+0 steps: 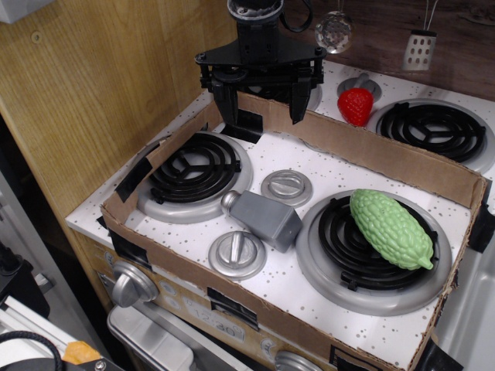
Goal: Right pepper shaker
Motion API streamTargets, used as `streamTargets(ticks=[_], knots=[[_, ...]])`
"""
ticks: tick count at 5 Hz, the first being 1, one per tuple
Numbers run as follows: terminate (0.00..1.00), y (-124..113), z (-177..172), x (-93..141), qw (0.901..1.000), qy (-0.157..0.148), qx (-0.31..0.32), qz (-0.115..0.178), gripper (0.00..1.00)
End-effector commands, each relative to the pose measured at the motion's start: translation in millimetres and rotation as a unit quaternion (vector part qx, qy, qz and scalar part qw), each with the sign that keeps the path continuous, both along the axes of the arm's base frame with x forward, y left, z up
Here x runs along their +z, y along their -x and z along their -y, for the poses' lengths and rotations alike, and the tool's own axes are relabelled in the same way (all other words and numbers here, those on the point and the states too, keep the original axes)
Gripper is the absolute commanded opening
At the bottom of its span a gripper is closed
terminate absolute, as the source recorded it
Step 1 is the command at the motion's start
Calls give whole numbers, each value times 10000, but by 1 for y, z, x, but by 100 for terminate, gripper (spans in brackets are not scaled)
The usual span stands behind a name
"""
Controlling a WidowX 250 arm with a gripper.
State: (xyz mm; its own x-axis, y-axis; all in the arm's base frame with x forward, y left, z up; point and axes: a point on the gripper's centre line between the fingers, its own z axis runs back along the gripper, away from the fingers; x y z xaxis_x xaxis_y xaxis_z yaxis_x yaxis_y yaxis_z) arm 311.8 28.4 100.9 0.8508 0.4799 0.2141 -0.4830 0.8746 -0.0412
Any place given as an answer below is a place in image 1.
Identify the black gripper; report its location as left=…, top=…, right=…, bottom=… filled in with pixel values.
left=195, top=19, right=326, bottom=126

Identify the grey pepper shaker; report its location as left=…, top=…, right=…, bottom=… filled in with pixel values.
left=220, top=190, right=302, bottom=253

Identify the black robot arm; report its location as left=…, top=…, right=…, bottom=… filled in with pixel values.
left=195, top=1, right=327, bottom=125

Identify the hanging silver skimmer ladle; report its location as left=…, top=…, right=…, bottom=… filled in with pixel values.
left=315, top=1, right=355, bottom=54

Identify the red strawberry toy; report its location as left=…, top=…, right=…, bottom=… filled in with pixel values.
left=337, top=87, right=374, bottom=127

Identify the silver knob upper centre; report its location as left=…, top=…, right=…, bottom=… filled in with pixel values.
left=261, top=169, right=313, bottom=208

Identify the silver knob behind strawberry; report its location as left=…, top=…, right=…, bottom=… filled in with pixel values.
left=336, top=73, right=382, bottom=101

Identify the hanging silver slotted spatula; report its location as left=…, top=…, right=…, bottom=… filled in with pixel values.
left=401, top=0, right=439, bottom=72

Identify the silver knob lower centre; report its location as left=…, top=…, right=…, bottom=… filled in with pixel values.
left=208, top=231, right=267, bottom=281

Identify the front right black burner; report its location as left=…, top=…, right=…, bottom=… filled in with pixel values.
left=295, top=191, right=452, bottom=316

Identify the green bitter gourd toy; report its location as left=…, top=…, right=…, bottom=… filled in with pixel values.
left=350, top=189, right=434, bottom=271

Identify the rear right black burner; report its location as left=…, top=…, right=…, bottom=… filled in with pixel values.
left=367, top=98, right=494, bottom=173

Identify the silver oven front knob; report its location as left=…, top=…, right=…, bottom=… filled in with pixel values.
left=111, top=260, right=159, bottom=308

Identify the orange object lower left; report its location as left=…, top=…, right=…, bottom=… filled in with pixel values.
left=62, top=341, right=101, bottom=365

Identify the silver oven door handle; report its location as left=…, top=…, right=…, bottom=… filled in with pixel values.
left=107, top=306, right=250, bottom=370

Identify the brown cardboard tray wall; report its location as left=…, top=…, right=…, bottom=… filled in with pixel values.
left=101, top=94, right=490, bottom=370

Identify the black braided cable lower left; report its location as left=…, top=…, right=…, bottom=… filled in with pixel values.
left=0, top=330, right=65, bottom=371

